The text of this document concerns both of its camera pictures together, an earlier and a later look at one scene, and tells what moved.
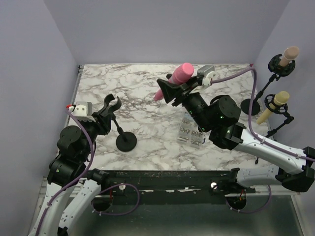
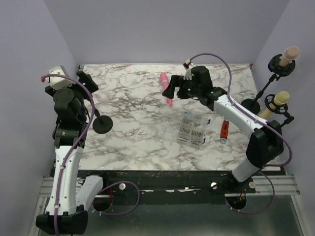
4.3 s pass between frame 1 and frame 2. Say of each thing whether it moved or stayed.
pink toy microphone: moved
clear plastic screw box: stayed
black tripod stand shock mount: stayed
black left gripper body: moved
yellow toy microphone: stayed
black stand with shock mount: stayed
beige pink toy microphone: stayed
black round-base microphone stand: moved
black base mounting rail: stayed
